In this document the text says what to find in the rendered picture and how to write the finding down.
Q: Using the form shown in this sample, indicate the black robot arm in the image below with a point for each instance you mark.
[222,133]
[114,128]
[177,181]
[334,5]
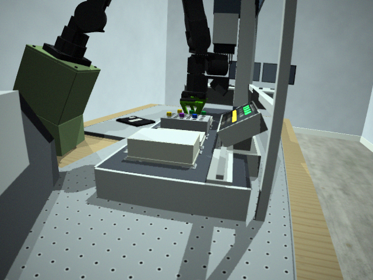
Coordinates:
[89,16]

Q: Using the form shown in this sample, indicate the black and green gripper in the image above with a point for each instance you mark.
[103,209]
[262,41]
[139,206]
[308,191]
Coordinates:
[191,98]

